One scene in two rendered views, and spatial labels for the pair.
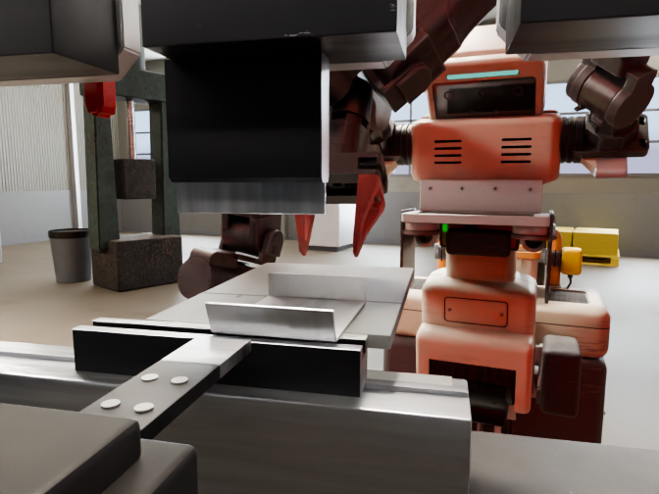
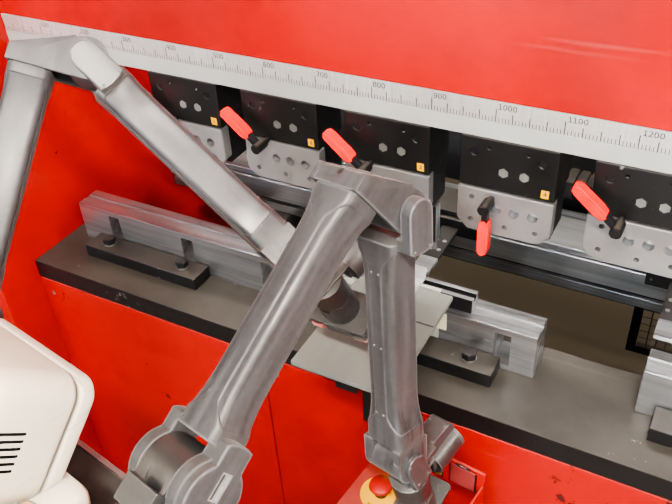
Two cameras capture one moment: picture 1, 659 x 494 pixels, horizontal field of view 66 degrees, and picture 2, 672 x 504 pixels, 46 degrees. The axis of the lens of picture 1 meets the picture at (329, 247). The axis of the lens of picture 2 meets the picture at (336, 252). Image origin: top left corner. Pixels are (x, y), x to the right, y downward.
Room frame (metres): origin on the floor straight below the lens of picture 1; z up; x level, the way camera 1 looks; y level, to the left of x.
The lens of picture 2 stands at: (1.45, 0.28, 1.93)
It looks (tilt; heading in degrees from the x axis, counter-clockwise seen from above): 37 degrees down; 198
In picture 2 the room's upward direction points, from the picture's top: 4 degrees counter-clockwise
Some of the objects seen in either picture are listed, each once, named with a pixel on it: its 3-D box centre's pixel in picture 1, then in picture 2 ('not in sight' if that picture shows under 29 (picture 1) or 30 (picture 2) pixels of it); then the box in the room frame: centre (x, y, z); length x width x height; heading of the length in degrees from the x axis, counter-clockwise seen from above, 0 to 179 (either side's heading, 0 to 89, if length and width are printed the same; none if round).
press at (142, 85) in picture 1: (131, 148); not in sight; (5.32, 2.03, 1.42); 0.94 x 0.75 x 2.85; 156
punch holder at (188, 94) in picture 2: not in sight; (200, 110); (0.23, -0.36, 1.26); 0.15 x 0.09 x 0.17; 77
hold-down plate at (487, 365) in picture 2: not in sight; (417, 347); (0.39, 0.08, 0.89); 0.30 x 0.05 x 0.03; 77
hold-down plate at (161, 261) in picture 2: not in sight; (146, 260); (0.25, -0.55, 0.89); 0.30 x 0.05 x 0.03; 77
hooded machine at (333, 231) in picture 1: (330, 198); not in sight; (8.17, -0.02, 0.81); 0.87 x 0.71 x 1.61; 158
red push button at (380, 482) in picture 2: not in sight; (380, 489); (0.64, 0.06, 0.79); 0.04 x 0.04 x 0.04
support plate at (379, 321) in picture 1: (309, 292); (375, 329); (0.47, 0.02, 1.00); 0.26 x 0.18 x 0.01; 167
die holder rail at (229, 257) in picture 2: not in sight; (178, 239); (0.20, -0.49, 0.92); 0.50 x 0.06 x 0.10; 77
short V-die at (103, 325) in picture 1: (217, 353); (423, 287); (0.33, 0.08, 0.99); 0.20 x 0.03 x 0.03; 77
